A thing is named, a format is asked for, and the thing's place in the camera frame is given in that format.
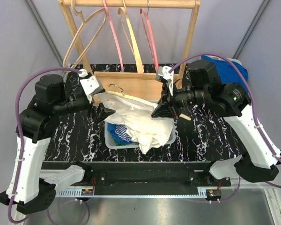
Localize green tank top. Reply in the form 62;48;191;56
114;140;126;146

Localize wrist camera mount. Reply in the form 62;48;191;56
155;66;174;96
79;69;105;104

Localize aluminium rail frame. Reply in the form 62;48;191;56
26;165;281;225

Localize wooden clothes rack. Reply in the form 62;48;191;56
59;0;200;101

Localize white perforated plastic basket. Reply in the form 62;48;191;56
104;122;176;149

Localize beige wooden hanger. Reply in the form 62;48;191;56
62;0;107;70

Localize pink plastic hanger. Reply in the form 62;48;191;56
102;0;124;72

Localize blue white striped tank top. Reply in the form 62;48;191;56
115;125;132;142

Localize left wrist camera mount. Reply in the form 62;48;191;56
79;69;105;104

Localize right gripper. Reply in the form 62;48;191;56
151;81;208;119

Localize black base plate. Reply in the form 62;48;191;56
36;161;249;196

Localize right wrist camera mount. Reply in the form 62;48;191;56
155;66;174;96

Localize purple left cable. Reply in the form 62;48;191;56
8;67;89;225

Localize white-top hanger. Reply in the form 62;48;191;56
105;83;157;109

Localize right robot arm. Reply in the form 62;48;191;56
151;60;281;186

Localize blue cloth in bin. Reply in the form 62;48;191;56
201;55;249;92

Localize pink striped-top hanger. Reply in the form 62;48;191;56
140;0;159;72

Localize white right bin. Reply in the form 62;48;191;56
224;58;243;68

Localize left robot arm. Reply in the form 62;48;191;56
0;74;113;215

